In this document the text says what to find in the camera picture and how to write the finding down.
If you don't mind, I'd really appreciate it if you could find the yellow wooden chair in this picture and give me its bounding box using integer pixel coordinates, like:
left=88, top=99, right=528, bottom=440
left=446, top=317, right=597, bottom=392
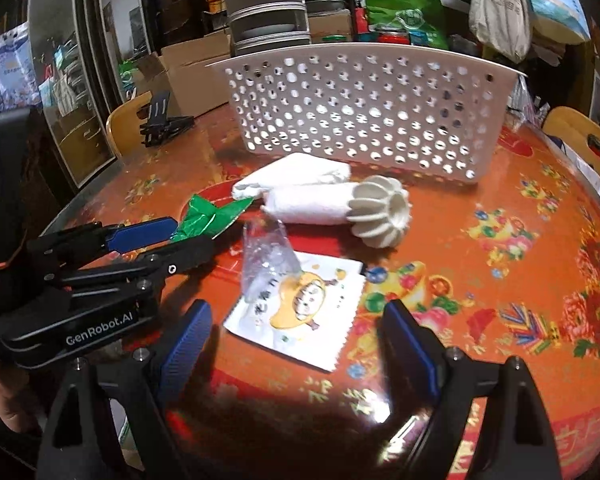
left=105, top=92, right=153, bottom=158
left=542, top=106, right=600, bottom=181

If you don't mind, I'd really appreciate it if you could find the white rolled towel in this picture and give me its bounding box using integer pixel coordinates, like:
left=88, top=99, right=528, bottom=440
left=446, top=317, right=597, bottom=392
left=231, top=152, right=352, bottom=203
left=260, top=182, right=361, bottom=226

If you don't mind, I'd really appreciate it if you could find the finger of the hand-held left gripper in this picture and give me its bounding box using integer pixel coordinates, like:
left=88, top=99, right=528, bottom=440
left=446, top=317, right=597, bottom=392
left=27, top=216, right=178, bottom=271
left=45, top=237, right=218, bottom=306

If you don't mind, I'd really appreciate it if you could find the brown cardboard box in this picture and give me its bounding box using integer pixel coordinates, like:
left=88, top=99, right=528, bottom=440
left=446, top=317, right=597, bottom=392
left=130, top=30, right=233, bottom=118

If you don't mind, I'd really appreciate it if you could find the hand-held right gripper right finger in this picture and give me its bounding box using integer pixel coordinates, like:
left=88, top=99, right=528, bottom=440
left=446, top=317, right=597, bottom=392
left=382, top=300, right=563, bottom=480

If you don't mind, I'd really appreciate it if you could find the black folding phone stand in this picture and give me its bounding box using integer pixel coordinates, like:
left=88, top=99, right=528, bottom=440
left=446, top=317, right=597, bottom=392
left=140, top=91, right=195, bottom=148

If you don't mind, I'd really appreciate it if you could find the person's left hand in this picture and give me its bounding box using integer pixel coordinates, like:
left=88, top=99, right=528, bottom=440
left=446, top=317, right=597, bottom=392
left=0, top=360, right=48, bottom=433

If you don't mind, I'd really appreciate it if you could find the glass cabinet door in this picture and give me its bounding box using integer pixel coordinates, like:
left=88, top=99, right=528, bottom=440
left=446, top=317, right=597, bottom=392
left=27, top=0, right=156, bottom=186

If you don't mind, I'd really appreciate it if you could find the white cartoon print packet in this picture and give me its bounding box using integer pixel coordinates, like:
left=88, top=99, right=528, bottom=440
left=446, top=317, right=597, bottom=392
left=223, top=252, right=365, bottom=373

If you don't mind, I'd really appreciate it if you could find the blue printed hanging bag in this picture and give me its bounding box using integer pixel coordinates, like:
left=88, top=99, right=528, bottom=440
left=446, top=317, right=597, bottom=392
left=515, top=0, right=592, bottom=43

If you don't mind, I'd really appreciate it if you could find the green plastic bag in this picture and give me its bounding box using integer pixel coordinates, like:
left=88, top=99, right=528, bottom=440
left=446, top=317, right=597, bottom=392
left=364, top=0, right=450, bottom=51

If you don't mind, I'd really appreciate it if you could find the clear plastic bag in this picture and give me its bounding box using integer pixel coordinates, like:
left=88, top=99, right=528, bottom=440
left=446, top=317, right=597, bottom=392
left=242, top=220, right=301, bottom=301

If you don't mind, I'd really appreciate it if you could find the white ribbed brush roll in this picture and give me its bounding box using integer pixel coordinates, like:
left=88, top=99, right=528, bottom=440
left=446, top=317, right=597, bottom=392
left=347, top=175, right=412, bottom=250

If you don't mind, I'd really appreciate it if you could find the red floral tablecloth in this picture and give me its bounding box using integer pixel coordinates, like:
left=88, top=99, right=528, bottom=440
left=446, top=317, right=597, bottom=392
left=40, top=105, right=600, bottom=480

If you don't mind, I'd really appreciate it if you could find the striped stacked food container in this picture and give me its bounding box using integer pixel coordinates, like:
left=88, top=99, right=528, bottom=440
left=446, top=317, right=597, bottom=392
left=220, top=0, right=312, bottom=56

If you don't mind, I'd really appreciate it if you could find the green plastic wrapper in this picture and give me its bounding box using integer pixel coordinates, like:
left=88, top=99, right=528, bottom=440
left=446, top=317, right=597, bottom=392
left=172, top=195, right=255, bottom=242

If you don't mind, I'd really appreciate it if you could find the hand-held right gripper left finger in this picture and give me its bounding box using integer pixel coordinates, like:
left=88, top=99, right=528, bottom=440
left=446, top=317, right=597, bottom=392
left=37, top=300, right=213, bottom=480

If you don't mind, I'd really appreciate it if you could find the beige canvas tote bag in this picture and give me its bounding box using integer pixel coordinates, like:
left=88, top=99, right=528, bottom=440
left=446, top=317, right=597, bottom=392
left=467, top=0, right=533, bottom=63

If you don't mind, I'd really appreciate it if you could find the white perforated plastic basket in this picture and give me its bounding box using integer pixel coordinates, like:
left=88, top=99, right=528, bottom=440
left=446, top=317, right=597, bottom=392
left=205, top=42, right=528, bottom=188

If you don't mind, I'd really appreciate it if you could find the blue and white packet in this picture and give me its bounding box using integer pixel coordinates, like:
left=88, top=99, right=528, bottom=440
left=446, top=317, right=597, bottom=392
left=0, top=22, right=36, bottom=111

